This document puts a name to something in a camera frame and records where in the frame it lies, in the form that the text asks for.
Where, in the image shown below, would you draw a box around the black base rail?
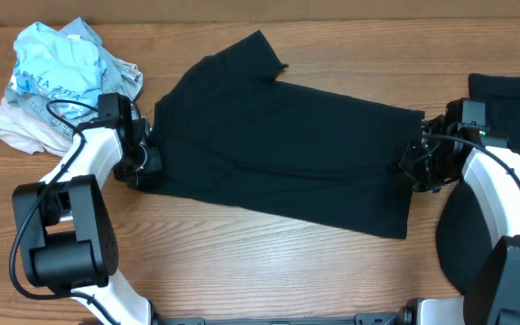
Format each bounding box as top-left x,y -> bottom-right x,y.
152,313 -> 412,325

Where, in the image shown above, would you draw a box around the black folded garment pile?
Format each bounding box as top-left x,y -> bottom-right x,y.
434,72 -> 520,295

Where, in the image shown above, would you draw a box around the faded denim jeans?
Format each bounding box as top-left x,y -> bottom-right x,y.
5,54 -> 144,139

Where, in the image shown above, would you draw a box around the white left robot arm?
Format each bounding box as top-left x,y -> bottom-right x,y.
8,93 -> 163,324

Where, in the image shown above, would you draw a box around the light blue printed shirt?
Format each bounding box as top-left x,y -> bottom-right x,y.
13,23 -> 102,94

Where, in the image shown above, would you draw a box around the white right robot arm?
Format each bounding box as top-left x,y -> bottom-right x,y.
393,98 -> 520,324

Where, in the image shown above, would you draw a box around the black t-shirt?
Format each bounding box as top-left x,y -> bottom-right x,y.
140,32 -> 424,239

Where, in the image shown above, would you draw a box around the white cloth garment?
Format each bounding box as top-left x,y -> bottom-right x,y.
0,97 -> 72,157

